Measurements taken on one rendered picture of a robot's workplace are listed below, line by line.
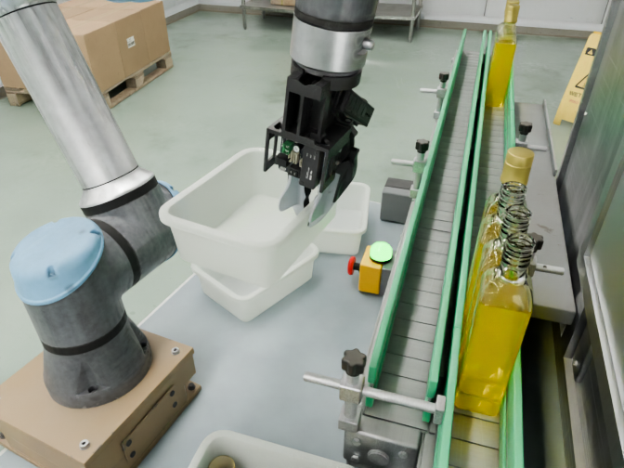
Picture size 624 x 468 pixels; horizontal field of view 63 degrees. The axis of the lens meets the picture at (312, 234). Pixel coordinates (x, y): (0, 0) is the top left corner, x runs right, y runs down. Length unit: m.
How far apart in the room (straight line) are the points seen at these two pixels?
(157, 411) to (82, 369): 0.13
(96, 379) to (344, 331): 0.44
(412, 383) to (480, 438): 0.11
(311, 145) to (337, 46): 0.10
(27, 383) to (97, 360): 0.15
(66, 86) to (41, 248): 0.21
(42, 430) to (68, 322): 0.16
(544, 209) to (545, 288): 0.27
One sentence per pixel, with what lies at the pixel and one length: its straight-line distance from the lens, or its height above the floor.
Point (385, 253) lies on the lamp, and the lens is 1.02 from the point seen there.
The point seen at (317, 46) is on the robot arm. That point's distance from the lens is 0.49.
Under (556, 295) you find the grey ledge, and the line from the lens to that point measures 0.96.
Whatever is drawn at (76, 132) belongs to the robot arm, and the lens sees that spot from 0.77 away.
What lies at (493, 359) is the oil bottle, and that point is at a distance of 0.66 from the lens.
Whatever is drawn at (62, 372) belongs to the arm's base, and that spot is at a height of 0.90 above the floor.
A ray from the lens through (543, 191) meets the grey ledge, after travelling 1.25.
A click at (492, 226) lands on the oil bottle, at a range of 0.70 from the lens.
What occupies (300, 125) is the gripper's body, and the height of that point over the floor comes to 1.26.
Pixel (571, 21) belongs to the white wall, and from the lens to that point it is 6.56.
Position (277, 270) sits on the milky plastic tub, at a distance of 0.61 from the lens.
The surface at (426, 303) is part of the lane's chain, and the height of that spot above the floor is 0.88.
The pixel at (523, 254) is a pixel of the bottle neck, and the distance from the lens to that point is 0.58.
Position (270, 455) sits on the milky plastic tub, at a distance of 0.74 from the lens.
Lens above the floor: 1.46
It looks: 35 degrees down
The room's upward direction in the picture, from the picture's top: straight up
